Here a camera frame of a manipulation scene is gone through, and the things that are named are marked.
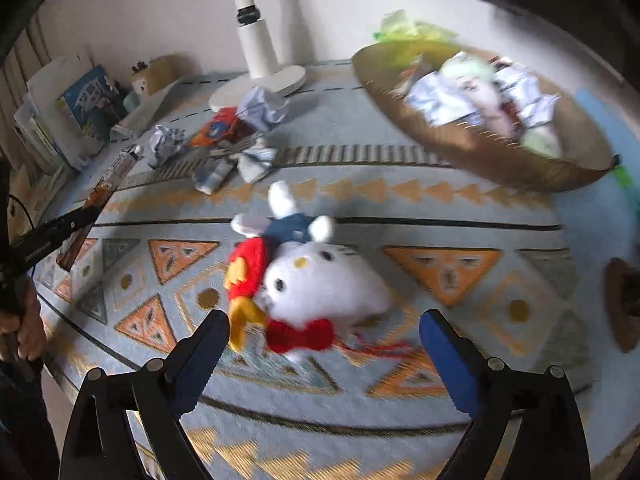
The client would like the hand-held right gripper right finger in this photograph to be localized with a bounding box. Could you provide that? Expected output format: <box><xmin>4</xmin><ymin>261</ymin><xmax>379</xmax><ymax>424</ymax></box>
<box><xmin>419</xmin><ymin>309</ymin><xmax>592</xmax><ymax>480</ymax></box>

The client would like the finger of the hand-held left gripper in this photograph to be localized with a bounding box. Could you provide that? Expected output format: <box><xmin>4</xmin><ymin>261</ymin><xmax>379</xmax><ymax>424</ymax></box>
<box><xmin>7</xmin><ymin>207</ymin><xmax>101</xmax><ymax>273</ymax></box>

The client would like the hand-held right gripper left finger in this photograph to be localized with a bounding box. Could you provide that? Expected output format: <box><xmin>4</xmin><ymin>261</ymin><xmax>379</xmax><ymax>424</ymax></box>
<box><xmin>59</xmin><ymin>308</ymin><xmax>232</xmax><ymax>480</ymax></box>

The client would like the long brown snack box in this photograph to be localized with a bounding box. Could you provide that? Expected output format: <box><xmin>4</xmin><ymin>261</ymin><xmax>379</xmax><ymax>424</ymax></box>
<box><xmin>56</xmin><ymin>144</ymin><xmax>146</xmax><ymax>268</ymax></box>

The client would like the white cat plush toy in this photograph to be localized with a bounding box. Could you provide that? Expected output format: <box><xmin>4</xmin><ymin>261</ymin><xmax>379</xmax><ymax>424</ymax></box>
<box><xmin>231</xmin><ymin>181</ymin><xmax>416</xmax><ymax>363</ymax></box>

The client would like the round woven basket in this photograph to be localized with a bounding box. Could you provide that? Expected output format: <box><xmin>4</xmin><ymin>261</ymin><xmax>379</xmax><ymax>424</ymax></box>
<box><xmin>351</xmin><ymin>42</ymin><xmax>616</xmax><ymax>193</ymax></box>

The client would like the person's left hand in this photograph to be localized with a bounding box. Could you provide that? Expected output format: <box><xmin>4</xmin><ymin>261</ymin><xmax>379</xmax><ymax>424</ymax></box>
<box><xmin>0</xmin><ymin>285</ymin><xmax>47</xmax><ymax>362</ymax></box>

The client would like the red yellow plush toy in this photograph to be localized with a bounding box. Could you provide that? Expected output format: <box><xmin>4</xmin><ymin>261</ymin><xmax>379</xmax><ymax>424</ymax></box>
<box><xmin>223</xmin><ymin>237</ymin><xmax>271</xmax><ymax>353</ymax></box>

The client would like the stack of books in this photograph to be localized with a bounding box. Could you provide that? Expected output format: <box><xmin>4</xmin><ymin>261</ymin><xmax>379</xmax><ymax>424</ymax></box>
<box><xmin>14</xmin><ymin>55</ymin><xmax>128</xmax><ymax>176</ymax></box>

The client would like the person's dark clothing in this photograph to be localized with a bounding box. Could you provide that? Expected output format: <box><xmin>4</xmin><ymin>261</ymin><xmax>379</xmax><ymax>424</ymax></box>
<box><xmin>0</xmin><ymin>355</ymin><xmax>63</xmax><ymax>480</ymax></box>

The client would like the flat white box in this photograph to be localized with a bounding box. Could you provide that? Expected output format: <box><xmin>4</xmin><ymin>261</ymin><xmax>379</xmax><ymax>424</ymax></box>
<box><xmin>110</xmin><ymin>87</ymin><xmax>171</xmax><ymax>141</ymax></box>

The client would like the white blue crumpled packet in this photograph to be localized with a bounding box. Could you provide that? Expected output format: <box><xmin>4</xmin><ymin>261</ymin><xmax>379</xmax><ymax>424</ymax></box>
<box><xmin>194</xmin><ymin>157</ymin><xmax>233</xmax><ymax>193</ymax></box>
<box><xmin>237</xmin><ymin>142</ymin><xmax>278</xmax><ymax>183</ymax></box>

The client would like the brown wooden object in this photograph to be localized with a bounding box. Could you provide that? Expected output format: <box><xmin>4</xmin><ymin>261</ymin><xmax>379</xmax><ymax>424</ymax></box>
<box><xmin>604</xmin><ymin>257</ymin><xmax>640</xmax><ymax>353</ymax></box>

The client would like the patterned rug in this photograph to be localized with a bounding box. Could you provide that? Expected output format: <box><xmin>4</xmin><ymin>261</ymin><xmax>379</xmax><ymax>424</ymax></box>
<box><xmin>35</xmin><ymin>60</ymin><xmax>601</xmax><ymax>480</ymax></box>

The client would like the small cardboard box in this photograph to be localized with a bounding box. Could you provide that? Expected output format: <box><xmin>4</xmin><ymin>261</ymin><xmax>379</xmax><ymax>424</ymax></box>
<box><xmin>129</xmin><ymin>54</ymin><xmax>183</xmax><ymax>97</ymax></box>

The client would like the red snack packet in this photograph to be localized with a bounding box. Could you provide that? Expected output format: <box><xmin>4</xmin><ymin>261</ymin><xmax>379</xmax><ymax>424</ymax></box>
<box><xmin>192</xmin><ymin>107</ymin><xmax>256</xmax><ymax>148</ymax></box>

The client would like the pale green soft item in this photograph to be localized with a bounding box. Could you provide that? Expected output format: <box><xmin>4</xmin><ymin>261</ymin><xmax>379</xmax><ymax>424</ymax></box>
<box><xmin>520</xmin><ymin>122</ymin><xmax>563</xmax><ymax>158</ymax></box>
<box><xmin>439</xmin><ymin>52</ymin><xmax>496</xmax><ymax>92</ymax></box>

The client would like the green toy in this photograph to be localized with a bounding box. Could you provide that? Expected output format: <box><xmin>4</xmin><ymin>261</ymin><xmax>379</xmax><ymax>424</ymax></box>
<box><xmin>612</xmin><ymin>157</ymin><xmax>640</xmax><ymax>196</ymax></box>

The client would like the white floor lamp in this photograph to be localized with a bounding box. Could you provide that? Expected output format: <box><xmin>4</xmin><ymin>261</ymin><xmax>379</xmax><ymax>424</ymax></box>
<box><xmin>207</xmin><ymin>0</ymin><xmax>307</xmax><ymax>111</ymax></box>

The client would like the blue mat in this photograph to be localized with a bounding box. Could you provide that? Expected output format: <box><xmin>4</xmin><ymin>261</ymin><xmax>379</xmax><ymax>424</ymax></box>
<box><xmin>550</xmin><ymin>87</ymin><xmax>640</xmax><ymax>281</ymax></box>

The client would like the green tissue pack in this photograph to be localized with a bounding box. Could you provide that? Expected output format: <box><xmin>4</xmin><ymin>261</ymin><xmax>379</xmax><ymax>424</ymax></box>
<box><xmin>372</xmin><ymin>9</ymin><xmax>458</xmax><ymax>45</ymax></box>

